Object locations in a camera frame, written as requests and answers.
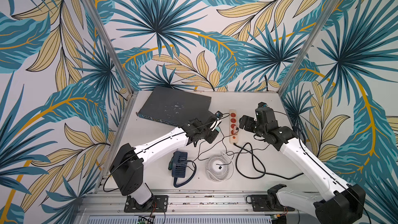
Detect beige power strip red sockets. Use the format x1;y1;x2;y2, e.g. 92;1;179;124
229;109;239;145

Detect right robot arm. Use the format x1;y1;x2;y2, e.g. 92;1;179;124
239;102;366;224

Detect thin black charger cable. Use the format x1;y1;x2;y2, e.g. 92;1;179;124
192;130;237;166

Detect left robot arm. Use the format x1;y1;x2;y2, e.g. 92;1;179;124
109;117;221;205

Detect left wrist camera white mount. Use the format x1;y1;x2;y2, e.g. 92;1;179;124
210;111;223;131

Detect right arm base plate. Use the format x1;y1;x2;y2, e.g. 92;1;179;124
245;184;295;213

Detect green handled screwdriver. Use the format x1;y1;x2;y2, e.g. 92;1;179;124
168;160;173;171

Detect white round desk fan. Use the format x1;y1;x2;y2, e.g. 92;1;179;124
205;152;234;183

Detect navy blue desk fan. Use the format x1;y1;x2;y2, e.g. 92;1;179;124
171;151;197;188

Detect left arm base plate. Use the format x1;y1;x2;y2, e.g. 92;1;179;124
124;195;169;213

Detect black power strip cable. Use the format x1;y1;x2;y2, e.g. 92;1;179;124
235;142;304;180

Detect dark grey network switch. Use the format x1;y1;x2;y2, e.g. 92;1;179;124
137;87;211;127

